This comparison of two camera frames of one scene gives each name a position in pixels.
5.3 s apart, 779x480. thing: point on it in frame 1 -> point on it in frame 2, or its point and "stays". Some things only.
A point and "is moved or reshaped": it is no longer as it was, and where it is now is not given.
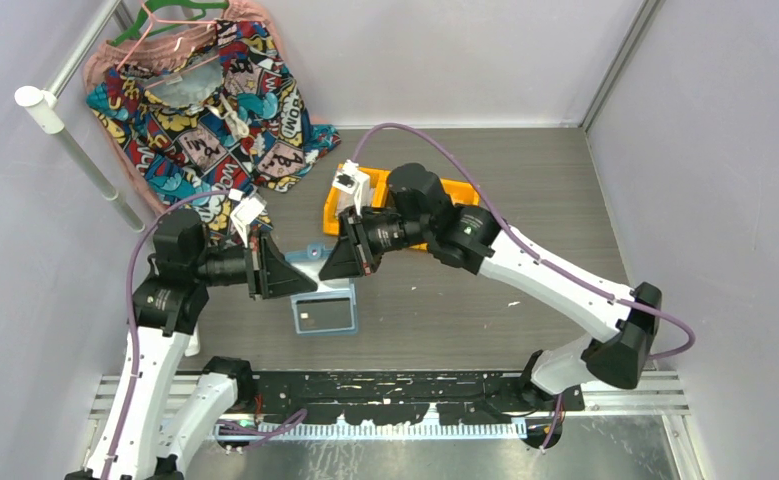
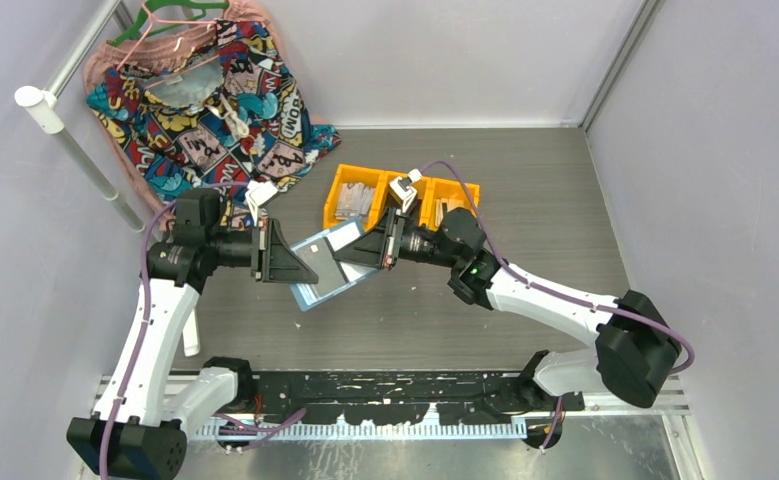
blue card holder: x=313 y=261 is moved or reshaped
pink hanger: x=153 y=20 stays
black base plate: x=396 y=397 stays
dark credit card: x=326 y=313 -> x=320 y=258
